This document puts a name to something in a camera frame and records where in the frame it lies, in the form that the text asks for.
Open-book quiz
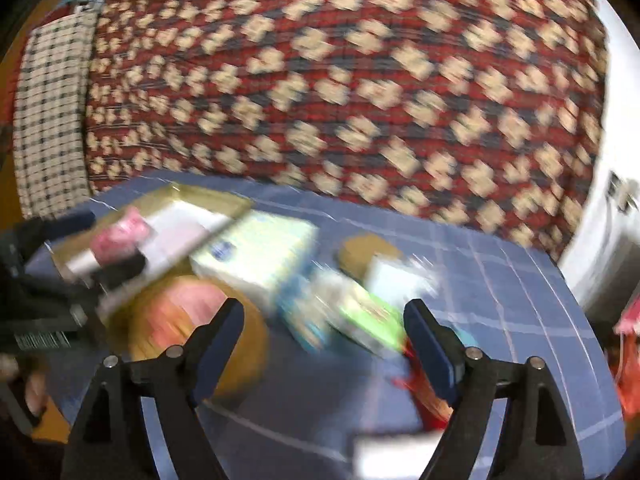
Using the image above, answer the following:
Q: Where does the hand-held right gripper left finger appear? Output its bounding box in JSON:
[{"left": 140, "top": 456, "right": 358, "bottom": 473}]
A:
[{"left": 60, "top": 298, "right": 246, "bottom": 480}]

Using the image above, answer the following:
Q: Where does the person's left hand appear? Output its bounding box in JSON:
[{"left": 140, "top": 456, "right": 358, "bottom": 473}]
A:
[{"left": 0, "top": 352, "right": 51, "bottom": 421}]

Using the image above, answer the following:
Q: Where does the red bear-print plaid blanket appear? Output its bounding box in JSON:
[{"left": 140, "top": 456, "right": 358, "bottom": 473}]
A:
[{"left": 82, "top": 0, "right": 608, "bottom": 266}]

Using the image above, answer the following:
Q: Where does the green packet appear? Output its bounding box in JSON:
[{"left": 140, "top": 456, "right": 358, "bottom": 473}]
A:
[{"left": 340, "top": 290, "right": 408, "bottom": 358}]

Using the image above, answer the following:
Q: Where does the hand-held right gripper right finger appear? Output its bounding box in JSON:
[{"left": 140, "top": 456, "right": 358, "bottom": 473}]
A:
[{"left": 403, "top": 298, "right": 586, "bottom": 480}]

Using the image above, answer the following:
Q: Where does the wall socket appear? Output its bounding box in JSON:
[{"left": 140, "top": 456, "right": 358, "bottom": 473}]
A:
[{"left": 607, "top": 172, "right": 632, "bottom": 211}]

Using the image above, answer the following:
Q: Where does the clear plastic bag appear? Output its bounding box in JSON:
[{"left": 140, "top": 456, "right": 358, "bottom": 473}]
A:
[{"left": 365, "top": 255, "right": 441, "bottom": 306}]

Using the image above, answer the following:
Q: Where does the pink soft pouch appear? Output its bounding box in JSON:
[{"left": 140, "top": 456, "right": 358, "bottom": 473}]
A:
[{"left": 91, "top": 206, "right": 152, "bottom": 262}]

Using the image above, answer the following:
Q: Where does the cream checked cloth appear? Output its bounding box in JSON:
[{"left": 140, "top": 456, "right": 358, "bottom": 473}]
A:
[{"left": 12, "top": 10, "right": 98, "bottom": 218}]

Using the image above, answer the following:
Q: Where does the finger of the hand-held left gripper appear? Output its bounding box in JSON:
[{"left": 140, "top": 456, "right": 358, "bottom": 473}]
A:
[
  {"left": 90, "top": 252, "right": 148, "bottom": 291},
  {"left": 20, "top": 211, "right": 97, "bottom": 246}
]

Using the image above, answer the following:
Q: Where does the yellow patterned tissue pack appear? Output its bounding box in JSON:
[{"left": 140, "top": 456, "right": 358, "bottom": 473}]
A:
[{"left": 190, "top": 210, "right": 321, "bottom": 311}]

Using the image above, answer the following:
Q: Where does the blue plaid tablecloth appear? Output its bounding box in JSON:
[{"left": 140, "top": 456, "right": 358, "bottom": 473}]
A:
[{"left": 25, "top": 170, "right": 628, "bottom": 480}]

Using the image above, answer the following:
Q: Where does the brown cardboard piece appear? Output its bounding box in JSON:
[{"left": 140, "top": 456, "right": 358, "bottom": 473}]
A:
[{"left": 337, "top": 235, "right": 401, "bottom": 281}]

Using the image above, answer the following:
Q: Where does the cotton swab bag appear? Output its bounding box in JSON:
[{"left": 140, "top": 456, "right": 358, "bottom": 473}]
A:
[{"left": 277, "top": 270, "right": 346, "bottom": 353}]

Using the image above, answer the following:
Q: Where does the gold tin box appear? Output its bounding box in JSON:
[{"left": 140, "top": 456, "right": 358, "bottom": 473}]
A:
[{"left": 55, "top": 184, "right": 253, "bottom": 306}]

